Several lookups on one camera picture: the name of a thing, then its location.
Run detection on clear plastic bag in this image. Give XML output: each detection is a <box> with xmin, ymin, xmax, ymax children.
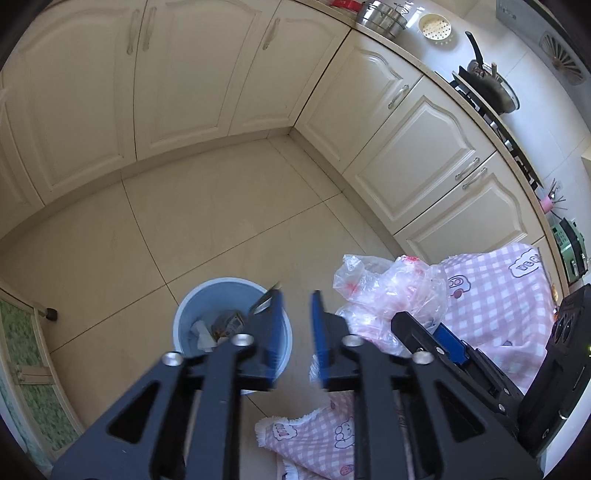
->
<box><xmin>332</xmin><ymin>254</ymin><xmax>448</xmax><ymax>356</ymax></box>

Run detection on blue trash bin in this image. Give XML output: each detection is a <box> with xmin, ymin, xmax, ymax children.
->
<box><xmin>173</xmin><ymin>277</ymin><xmax>293</xmax><ymax>394</ymax></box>

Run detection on pink checkered tablecloth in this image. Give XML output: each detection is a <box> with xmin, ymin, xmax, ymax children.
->
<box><xmin>256</xmin><ymin>243</ymin><xmax>567</xmax><ymax>479</ymax></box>

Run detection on green electric cooker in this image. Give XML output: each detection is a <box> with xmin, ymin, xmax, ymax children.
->
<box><xmin>552</xmin><ymin>218</ymin><xmax>588</xmax><ymax>286</ymax></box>

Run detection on green patterned door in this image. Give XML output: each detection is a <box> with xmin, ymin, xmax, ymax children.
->
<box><xmin>1</xmin><ymin>286</ymin><xmax>84</xmax><ymax>477</ymax></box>

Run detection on pink utensil holder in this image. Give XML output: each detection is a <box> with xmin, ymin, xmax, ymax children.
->
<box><xmin>540</xmin><ymin>196</ymin><xmax>554</xmax><ymax>214</ymax></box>

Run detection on black gas stove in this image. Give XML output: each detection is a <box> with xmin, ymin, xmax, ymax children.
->
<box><xmin>450</xmin><ymin>72</ymin><xmax>543</xmax><ymax>191</ymax></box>

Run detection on black wok with lid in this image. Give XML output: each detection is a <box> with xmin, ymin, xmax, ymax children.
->
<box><xmin>459</xmin><ymin>31</ymin><xmax>521</xmax><ymax>115</ymax></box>

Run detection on round cream strainer plate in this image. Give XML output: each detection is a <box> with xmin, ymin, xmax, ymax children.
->
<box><xmin>419</xmin><ymin>13</ymin><xmax>453</xmax><ymax>44</ymax></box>

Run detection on grey range hood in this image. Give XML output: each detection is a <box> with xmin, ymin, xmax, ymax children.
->
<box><xmin>496</xmin><ymin>0</ymin><xmax>590</xmax><ymax>89</ymax></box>

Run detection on steel steamer pot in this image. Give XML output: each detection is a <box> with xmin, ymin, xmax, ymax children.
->
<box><xmin>356</xmin><ymin>1</ymin><xmax>409</xmax><ymax>40</ymax></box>

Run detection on cream lower cabinets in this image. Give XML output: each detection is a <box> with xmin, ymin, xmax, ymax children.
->
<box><xmin>1</xmin><ymin>1</ymin><xmax>568</xmax><ymax>292</ymax></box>

